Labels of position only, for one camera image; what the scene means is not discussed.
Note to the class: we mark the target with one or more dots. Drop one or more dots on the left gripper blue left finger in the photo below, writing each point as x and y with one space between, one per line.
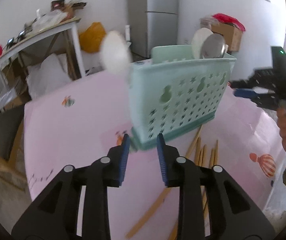
74 205

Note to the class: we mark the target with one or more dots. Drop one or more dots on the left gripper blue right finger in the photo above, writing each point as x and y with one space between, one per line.
232 213

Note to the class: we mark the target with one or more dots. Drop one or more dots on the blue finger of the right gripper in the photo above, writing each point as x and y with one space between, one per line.
245 93

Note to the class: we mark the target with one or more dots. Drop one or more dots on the stainless steel spoon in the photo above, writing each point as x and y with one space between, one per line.
213 47

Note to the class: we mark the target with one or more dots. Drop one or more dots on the wooden chopstick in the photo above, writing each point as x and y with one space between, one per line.
214 155
159 200
197 151
203 154
205 208
173 233

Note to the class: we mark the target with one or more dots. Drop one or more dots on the white plastic rice spoon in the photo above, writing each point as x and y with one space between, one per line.
198 40

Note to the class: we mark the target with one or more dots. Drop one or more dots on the mint green utensil caddy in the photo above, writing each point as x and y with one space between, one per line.
173 93

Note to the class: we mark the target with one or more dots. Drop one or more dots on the cardboard box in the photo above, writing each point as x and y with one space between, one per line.
231 34

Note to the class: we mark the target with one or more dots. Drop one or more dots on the wooden chair black seat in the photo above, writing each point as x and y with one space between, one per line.
11 132

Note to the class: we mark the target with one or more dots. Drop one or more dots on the silver refrigerator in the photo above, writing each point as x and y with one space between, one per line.
152 23

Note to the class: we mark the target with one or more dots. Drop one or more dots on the white sack under table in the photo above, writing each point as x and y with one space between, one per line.
48 76

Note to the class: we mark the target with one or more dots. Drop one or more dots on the orange plastic bag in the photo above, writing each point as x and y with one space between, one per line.
91 39

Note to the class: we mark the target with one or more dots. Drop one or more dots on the white side table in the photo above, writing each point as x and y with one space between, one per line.
64 27

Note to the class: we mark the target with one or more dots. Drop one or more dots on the clutter on side table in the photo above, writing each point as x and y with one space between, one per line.
59 13

